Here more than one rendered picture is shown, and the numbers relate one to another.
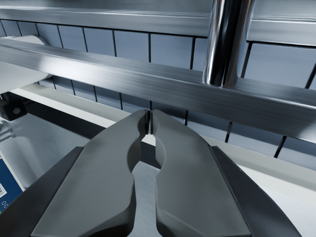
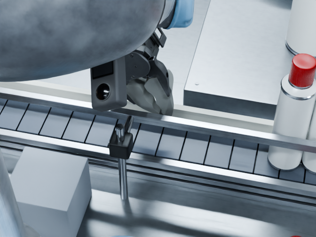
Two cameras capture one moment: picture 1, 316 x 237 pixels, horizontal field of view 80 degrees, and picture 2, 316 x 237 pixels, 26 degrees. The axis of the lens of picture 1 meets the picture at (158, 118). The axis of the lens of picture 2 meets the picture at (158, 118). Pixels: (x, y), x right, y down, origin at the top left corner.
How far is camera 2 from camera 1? 96 cm
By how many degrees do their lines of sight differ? 34
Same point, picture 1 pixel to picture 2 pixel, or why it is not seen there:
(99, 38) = (216, 161)
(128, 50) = (195, 154)
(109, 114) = (208, 118)
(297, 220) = not seen: hidden behind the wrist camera
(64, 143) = not seen: hidden behind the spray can
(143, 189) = (212, 72)
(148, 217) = (215, 48)
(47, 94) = (267, 127)
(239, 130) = not seen: hidden behind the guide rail
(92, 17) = (218, 171)
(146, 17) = (179, 166)
